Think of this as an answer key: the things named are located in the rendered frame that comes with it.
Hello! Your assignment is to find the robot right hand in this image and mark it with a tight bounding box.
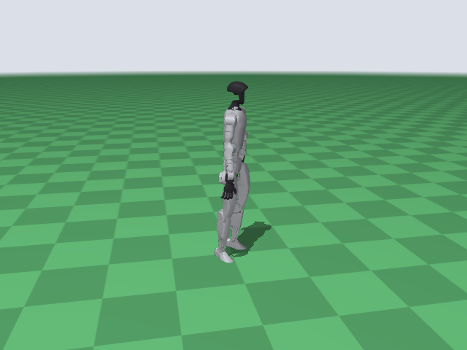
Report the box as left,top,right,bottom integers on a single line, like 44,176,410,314
221,174,236,200

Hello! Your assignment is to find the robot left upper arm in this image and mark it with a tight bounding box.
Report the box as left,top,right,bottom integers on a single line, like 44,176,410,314
242,107,248,140

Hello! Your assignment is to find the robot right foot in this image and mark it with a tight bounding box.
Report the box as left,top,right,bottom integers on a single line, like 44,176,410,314
214,248,233,263

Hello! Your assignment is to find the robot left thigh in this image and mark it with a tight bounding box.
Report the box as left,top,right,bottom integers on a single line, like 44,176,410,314
233,162,250,213

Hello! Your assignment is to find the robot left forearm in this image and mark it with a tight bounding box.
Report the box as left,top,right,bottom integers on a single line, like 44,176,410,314
239,140,247,160

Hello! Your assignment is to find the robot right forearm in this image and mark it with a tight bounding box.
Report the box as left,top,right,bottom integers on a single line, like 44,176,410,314
224,144,235,180

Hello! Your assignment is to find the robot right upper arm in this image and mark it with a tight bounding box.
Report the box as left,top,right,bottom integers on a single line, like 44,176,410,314
224,113,237,153

